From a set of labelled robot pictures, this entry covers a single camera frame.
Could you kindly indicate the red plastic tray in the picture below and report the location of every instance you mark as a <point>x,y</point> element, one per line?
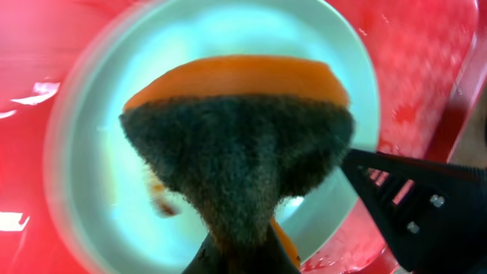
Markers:
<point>429,56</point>

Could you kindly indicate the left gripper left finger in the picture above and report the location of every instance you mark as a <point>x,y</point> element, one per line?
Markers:
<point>208,259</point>

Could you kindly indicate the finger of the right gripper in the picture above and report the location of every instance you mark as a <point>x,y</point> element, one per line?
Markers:
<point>432,215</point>

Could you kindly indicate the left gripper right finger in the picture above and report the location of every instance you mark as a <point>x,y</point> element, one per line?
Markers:
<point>275,259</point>

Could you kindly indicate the teal orange sponge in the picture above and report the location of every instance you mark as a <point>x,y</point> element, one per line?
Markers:
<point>235,135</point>

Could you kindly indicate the white plate top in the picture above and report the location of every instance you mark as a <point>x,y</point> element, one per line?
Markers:
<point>95,182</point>

